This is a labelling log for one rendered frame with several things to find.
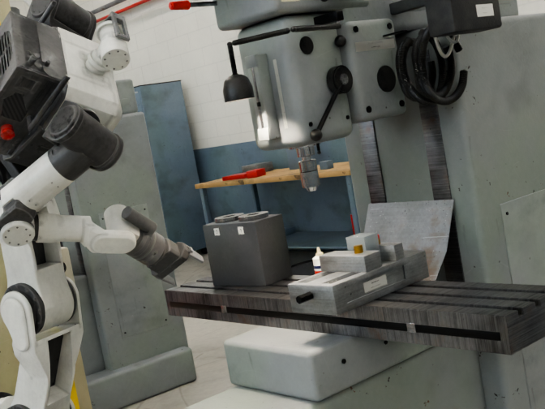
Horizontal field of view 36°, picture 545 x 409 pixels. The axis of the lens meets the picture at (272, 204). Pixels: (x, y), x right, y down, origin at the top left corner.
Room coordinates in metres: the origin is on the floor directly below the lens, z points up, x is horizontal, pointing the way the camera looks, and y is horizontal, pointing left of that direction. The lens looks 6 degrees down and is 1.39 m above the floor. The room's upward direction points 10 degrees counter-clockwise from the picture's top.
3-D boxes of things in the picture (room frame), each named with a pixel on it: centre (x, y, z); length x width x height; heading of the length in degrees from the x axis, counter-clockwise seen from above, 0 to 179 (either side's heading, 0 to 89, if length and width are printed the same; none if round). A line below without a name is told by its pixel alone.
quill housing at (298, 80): (2.17, -0.11, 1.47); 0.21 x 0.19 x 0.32; 40
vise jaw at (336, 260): (2.02, -0.16, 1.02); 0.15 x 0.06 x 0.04; 42
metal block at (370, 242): (2.05, -0.20, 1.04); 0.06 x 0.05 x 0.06; 42
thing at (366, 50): (2.29, -0.26, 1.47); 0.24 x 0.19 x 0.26; 40
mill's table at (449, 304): (2.17, -0.11, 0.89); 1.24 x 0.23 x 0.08; 40
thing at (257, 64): (2.10, -0.02, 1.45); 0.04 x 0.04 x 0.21; 40
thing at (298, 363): (2.17, -0.11, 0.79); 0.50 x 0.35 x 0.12; 130
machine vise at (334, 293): (2.03, -0.18, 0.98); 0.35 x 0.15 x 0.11; 132
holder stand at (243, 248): (2.46, 0.10, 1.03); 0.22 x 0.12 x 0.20; 47
